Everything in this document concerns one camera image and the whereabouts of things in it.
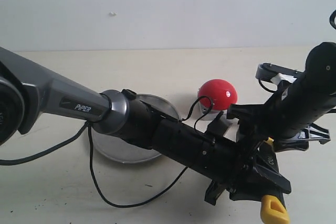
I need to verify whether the round stainless steel plate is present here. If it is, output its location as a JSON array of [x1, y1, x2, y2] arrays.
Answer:
[[92, 94, 180, 164]]

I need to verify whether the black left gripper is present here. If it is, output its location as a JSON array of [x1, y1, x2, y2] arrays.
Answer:
[[204, 133, 291, 205]]

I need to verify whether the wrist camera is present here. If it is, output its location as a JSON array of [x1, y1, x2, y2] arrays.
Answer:
[[255, 63, 302, 85], [205, 111, 231, 138]]

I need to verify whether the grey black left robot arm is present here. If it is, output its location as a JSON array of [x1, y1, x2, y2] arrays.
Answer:
[[1, 49, 291, 205]]

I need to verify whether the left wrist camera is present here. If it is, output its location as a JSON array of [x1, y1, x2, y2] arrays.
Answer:
[[205, 111, 231, 138]]

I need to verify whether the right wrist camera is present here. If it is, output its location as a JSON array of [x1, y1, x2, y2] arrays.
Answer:
[[255, 63, 302, 85]]

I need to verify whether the yellow black claw hammer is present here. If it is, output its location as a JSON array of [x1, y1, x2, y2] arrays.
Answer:
[[260, 137, 290, 224]]

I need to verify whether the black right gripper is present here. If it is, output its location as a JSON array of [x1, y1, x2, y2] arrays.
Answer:
[[227, 77, 335, 153]]

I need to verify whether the red dome button grey base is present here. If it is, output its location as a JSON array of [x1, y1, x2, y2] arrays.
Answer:
[[197, 79, 238, 121]]

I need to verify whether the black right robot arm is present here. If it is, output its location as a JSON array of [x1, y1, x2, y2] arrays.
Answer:
[[227, 42, 335, 154]]

